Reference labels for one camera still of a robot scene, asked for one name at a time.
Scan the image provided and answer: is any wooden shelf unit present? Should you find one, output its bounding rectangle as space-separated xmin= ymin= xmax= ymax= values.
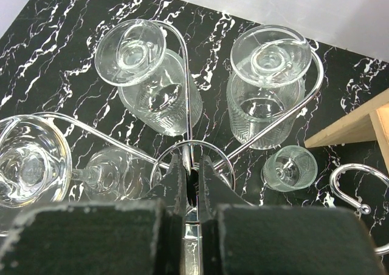
xmin=304 ymin=90 xmax=388 ymax=166

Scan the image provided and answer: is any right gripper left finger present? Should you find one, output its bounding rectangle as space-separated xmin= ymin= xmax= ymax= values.
xmin=1 ymin=155 xmax=187 ymax=274

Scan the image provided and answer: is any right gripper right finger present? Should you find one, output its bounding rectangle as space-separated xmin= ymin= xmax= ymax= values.
xmin=199 ymin=156 xmax=386 ymax=274

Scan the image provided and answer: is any ribbed glass goblet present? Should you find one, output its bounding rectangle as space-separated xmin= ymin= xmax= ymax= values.
xmin=95 ymin=19 xmax=187 ymax=137

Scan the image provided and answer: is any chrome wine glass rack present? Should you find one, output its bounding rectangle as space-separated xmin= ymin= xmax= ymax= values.
xmin=5 ymin=21 xmax=388 ymax=274

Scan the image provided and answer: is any clear wine glass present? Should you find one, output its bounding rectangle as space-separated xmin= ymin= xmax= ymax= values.
xmin=1 ymin=112 xmax=162 ymax=237

